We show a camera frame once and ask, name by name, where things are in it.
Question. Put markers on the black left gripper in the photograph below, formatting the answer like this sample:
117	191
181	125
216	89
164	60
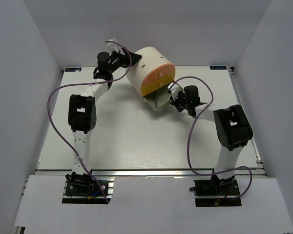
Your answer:
124	58

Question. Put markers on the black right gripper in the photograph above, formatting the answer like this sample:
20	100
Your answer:
174	101

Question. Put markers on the yellow drawer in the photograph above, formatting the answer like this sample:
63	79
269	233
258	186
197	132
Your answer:
150	84

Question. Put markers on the grey green drawer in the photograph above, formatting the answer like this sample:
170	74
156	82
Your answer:
164	99

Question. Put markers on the orange drawer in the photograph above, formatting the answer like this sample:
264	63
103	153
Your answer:
165	71

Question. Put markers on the silver open-end wrench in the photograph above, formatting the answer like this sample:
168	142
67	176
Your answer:
156	101

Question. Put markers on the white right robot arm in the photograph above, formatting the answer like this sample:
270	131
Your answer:
232	127

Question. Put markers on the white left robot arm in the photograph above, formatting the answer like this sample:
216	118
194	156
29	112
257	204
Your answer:
82	116

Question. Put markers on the cream drawer cabinet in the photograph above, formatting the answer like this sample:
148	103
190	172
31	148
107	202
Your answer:
151	58

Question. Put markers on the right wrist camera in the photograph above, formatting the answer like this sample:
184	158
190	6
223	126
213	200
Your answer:
173	89

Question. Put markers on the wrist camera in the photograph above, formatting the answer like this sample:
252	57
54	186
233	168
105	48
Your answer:
111	46
173	89

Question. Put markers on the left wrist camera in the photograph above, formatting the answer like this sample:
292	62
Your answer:
111	46

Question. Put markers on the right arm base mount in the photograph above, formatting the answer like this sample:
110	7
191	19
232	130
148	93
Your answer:
208	195

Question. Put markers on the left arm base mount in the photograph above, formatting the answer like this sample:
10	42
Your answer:
82	189

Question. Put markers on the aluminium table rail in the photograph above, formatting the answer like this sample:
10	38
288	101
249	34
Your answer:
255	172

